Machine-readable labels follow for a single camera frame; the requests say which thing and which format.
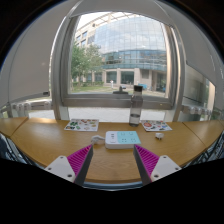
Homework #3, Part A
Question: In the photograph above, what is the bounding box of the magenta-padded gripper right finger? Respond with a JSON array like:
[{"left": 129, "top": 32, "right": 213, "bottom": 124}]
[{"left": 133, "top": 144, "right": 183, "bottom": 186}]

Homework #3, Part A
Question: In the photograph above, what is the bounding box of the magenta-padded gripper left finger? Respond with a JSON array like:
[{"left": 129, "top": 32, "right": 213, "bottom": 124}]
[{"left": 44, "top": 143, "right": 95, "bottom": 186}]

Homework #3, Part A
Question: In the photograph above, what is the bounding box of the sticker sheet with red disc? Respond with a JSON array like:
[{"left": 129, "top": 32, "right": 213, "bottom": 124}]
[{"left": 140, "top": 119, "right": 173, "bottom": 132}]

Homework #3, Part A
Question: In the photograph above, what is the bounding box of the sticker sheet with food stickers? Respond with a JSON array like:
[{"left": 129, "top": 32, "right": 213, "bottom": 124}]
[{"left": 64, "top": 118, "right": 100, "bottom": 132}]

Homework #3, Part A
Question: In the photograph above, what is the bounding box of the white and teal power strip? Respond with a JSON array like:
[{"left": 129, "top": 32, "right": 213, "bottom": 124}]
[{"left": 104, "top": 130, "right": 142, "bottom": 150}]

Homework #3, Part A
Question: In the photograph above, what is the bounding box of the clear bottle with black cap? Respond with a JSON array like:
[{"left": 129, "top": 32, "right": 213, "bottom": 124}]
[{"left": 128, "top": 85, "right": 144, "bottom": 128}]

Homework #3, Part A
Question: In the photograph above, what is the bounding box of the green tree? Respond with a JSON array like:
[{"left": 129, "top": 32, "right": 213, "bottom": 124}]
[{"left": 70, "top": 43, "right": 104, "bottom": 89}]

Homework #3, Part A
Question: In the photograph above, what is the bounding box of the glass-fronted building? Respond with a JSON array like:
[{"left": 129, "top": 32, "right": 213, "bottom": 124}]
[{"left": 73, "top": 13, "right": 168, "bottom": 93}]

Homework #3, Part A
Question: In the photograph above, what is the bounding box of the white ribbed wall rail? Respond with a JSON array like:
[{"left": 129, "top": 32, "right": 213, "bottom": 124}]
[
  {"left": 10, "top": 99, "right": 53, "bottom": 114},
  {"left": 181, "top": 104, "right": 214, "bottom": 117}
]

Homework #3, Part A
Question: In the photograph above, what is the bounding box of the grey window frame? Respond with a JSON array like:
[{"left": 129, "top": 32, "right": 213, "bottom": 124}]
[{"left": 49, "top": 0, "right": 188, "bottom": 123}]

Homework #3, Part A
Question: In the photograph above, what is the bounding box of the dark window handle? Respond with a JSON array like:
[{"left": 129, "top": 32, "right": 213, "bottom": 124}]
[{"left": 112, "top": 85, "right": 129, "bottom": 95}]

